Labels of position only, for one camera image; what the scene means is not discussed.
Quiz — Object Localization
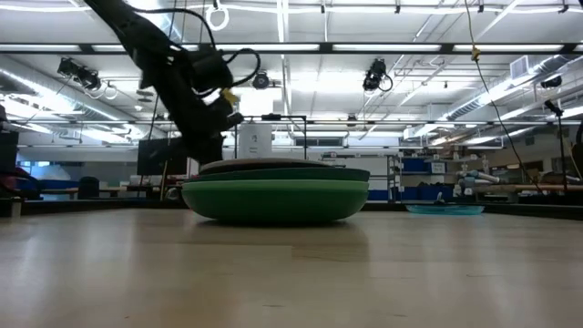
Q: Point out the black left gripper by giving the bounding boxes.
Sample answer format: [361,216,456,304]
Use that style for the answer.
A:
[156,85,246,167]

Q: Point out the black monitor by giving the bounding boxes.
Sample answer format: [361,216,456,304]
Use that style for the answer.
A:
[137,138,189,177]

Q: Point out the white paper sign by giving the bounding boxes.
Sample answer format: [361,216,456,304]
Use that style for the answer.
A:
[238,123,273,159]

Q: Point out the yellow tag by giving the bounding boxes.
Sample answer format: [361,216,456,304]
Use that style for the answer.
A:
[220,87,240,108]

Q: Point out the dark teal plastic plate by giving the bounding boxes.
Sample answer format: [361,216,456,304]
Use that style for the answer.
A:
[185,167,372,184]

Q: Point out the green plastic bowl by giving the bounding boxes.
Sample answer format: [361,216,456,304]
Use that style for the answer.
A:
[181,188,370,226]

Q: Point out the black chair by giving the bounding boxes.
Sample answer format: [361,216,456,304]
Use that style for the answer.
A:
[77,176,101,200]

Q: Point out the metal shelf unit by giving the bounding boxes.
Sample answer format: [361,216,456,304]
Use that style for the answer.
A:
[386,153,457,202]

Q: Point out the blue storage bin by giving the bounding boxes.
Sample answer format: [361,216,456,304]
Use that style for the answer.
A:
[400,157,430,174]

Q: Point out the blue plastic plate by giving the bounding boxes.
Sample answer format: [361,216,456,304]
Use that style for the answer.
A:
[405,203,486,217]

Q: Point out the black stand pole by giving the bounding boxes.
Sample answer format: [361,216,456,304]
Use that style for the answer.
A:
[543,98,571,193]

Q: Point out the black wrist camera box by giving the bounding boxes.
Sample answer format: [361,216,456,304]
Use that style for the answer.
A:
[189,45,235,92]

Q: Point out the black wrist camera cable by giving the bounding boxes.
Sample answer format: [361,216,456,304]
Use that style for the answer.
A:
[131,5,262,99]

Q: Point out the white hanging ring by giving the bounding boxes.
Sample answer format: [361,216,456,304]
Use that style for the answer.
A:
[205,3,230,33]

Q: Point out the black overhead frame beam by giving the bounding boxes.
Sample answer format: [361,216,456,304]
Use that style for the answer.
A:
[0,42,583,53]

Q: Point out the hanging yellow cable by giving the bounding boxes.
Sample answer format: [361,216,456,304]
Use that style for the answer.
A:
[463,0,544,193]

